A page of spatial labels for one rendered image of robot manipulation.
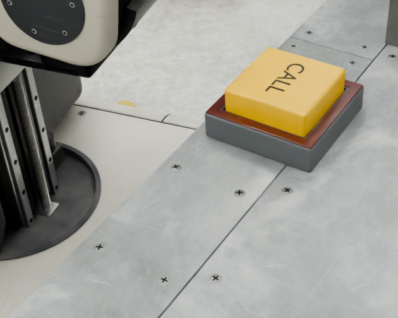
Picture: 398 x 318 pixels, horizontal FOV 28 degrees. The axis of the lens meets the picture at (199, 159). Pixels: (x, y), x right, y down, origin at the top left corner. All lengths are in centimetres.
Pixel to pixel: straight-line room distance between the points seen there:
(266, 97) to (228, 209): 8
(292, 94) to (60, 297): 19
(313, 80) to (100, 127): 92
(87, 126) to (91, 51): 55
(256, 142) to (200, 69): 153
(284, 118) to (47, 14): 43
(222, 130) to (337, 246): 12
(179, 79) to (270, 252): 157
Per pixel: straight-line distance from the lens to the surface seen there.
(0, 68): 105
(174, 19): 226
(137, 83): 201
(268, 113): 51
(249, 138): 52
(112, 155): 135
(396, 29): 63
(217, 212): 48
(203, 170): 51
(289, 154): 51
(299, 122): 50
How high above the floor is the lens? 114
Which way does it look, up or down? 40 degrees down
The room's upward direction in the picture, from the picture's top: 4 degrees counter-clockwise
